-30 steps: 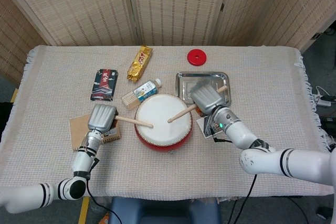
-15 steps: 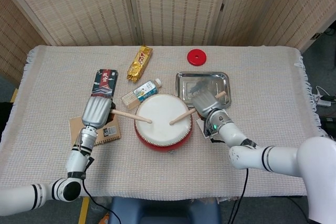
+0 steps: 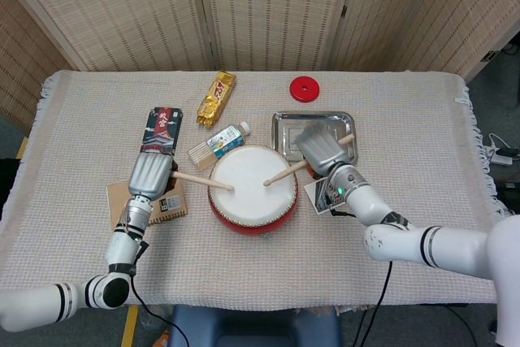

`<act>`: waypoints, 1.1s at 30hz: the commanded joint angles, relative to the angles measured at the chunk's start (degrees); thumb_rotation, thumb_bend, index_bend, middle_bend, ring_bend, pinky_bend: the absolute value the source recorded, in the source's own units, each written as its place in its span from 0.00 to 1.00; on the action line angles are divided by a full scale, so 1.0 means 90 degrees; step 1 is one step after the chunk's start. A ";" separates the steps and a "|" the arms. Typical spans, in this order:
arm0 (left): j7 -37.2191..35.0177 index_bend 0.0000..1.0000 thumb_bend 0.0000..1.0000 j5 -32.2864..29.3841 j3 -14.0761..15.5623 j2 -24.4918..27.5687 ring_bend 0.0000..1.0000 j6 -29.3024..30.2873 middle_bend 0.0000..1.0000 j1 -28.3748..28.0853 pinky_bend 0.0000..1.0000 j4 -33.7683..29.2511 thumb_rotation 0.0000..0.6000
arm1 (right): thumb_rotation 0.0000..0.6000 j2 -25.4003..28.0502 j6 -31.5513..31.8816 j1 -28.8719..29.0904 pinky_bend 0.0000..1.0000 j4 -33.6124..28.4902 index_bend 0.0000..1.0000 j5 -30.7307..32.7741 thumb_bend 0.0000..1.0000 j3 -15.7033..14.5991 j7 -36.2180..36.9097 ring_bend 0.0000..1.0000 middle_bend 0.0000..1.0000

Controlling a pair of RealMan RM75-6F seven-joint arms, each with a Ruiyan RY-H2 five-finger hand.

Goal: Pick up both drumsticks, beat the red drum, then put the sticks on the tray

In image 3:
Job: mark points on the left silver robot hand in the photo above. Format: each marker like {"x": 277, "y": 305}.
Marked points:
{"x": 150, "y": 174}

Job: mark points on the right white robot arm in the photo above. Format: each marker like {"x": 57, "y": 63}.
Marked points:
{"x": 406, "y": 241}

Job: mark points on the kraft spiral notebook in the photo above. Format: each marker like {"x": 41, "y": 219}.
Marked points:
{"x": 174, "y": 209}

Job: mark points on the plastic drink bottle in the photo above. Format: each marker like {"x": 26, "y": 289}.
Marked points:
{"x": 225, "y": 140}

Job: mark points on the red plastic disc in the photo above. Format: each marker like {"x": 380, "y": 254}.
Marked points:
{"x": 312, "y": 92}

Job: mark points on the photo postcard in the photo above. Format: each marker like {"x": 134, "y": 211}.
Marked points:
{"x": 321, "y": 198}

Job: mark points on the white power strip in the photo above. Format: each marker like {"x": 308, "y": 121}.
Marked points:
{"x": 503, "y": 159}

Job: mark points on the navy blue seat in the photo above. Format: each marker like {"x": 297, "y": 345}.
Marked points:
{"x": 252, "y": 326}

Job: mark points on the beige woven tablecloth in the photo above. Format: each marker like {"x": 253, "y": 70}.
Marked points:
{"x": 243, "y": 265}

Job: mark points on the stainless steel tray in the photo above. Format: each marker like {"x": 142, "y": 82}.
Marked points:
{"x": 284, "y": 131}

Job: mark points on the gold foil snack pack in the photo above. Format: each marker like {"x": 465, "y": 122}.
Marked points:
{"x": 215, "y": 99}

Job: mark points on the wooden drumstick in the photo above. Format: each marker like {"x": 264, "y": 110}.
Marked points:
{"x": 203, "y": 181}
{"x": 284, "y": 173}

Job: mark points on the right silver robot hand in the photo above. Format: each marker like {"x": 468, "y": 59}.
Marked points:
{"x": 323, "y": 146}

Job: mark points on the clear toothpick box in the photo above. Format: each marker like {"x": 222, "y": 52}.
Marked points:
{"x": 199, "y": 154}

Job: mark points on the dark box with palace print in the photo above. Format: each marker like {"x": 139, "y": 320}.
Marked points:
{"x": 160, "y": 127}

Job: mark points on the red drum with white skin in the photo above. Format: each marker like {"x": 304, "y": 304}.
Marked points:
{"x": 252, "y": 205}

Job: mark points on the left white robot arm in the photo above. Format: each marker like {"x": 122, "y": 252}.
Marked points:
{"x": 122, "y": 249}

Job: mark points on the woven folding screen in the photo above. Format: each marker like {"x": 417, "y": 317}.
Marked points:
{"x": 122, "y": 5}

